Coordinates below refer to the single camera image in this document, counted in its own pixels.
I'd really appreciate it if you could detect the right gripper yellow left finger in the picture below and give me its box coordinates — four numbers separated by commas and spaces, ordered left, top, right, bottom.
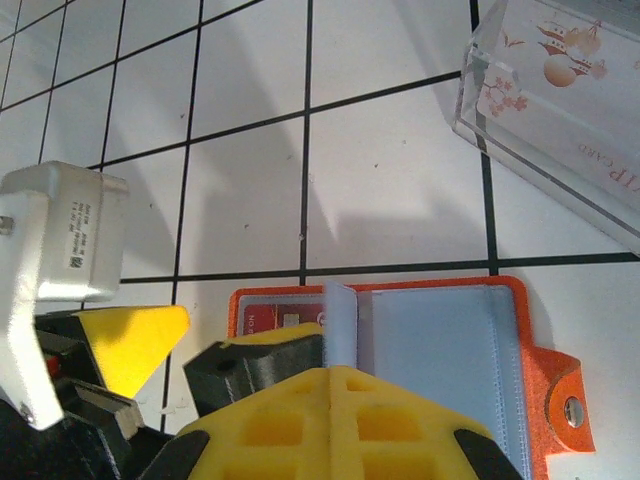
129, 366, 332, 480

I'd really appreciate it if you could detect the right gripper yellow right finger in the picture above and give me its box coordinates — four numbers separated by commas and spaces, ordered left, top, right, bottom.
329, 364, 525, 480

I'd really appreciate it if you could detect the orange card holder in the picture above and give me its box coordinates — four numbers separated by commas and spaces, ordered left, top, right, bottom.
227, 274, 599, 480

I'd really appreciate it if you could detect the white VIP card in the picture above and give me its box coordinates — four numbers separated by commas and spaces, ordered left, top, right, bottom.
477, 0, 640, 226

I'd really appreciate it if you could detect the red chip card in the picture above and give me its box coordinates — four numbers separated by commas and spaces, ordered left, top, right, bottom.
241, 298, 327, 339

